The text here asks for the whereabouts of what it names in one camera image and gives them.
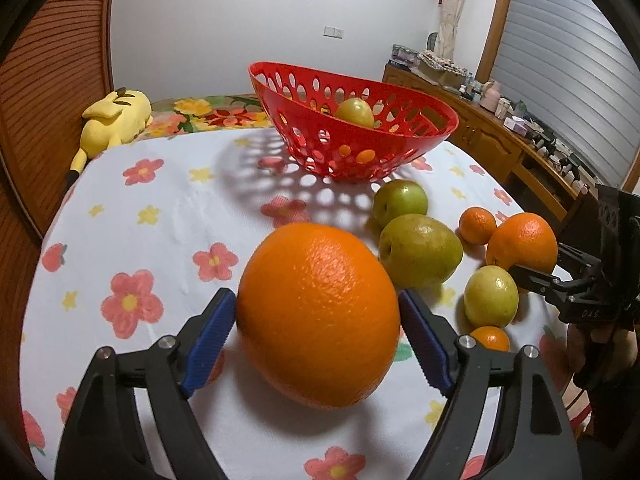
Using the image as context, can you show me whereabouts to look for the grey window blind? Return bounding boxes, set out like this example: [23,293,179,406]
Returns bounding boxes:
[492,0,638,186]

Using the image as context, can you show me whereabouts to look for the yellow plush toy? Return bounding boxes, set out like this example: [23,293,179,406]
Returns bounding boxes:
[67,87,153,188]

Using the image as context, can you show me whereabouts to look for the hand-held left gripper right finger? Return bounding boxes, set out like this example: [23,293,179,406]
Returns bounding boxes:
[397,287,583,480]

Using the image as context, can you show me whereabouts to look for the yellow-green pear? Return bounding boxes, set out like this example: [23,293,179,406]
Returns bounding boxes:
[334,98,376,129]

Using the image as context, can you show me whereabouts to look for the round green apple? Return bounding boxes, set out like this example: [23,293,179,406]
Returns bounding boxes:
[372,180,429,228]

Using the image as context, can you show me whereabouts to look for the wooden louvered wardrobe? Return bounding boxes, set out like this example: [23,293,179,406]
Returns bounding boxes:
[0,0,121,311]

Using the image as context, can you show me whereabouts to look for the white floral cloth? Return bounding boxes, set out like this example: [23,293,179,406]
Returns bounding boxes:
[20,127,576,480]

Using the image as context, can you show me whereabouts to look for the large orange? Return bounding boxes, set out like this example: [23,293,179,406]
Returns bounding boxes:
[236,222,402,409]

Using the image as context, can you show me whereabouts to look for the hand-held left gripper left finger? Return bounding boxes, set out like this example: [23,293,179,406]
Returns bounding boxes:
[54,287,238,480]

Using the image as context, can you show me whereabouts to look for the large green pear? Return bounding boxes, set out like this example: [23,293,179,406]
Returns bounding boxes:
[378,214,464,291]

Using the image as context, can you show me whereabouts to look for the pale patterned curtain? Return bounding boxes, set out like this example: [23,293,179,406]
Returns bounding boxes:
[432,0,481,68]

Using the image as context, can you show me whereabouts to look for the colourful floral blanket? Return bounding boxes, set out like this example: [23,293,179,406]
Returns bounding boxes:
[150,94,273,137]

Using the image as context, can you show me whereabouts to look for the yellow-green apple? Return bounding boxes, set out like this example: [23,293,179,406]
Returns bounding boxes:
[463,265,520,329]

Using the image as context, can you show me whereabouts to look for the medium orange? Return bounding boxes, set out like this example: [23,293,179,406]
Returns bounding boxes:
[486,212,559,281]

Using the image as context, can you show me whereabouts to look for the red perforated plastic basket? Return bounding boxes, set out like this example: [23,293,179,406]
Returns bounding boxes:
[248,61,460,183]

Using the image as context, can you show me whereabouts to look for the small tangerine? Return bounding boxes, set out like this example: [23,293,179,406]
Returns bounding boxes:
[468,325,511,353]

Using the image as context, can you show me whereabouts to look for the row of small bottles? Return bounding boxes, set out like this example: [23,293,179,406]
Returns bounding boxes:
[465,72,601,196]

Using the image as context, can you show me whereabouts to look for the wooden sideboard cabinet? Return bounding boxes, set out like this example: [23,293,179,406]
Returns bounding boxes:
[382,62,601,221]

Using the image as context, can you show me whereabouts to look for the pink jar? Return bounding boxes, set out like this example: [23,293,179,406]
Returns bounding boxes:
[481,81,502,111]

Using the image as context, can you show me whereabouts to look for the wooden window frame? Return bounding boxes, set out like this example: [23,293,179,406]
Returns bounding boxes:
[475,0,516,86]

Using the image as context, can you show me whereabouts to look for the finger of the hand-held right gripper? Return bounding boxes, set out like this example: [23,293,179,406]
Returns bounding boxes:
[555,242,606,283]
[507,263,581,311]

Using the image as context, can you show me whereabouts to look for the person's right hand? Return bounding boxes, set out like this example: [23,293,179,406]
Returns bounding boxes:
[566,324,640,396]

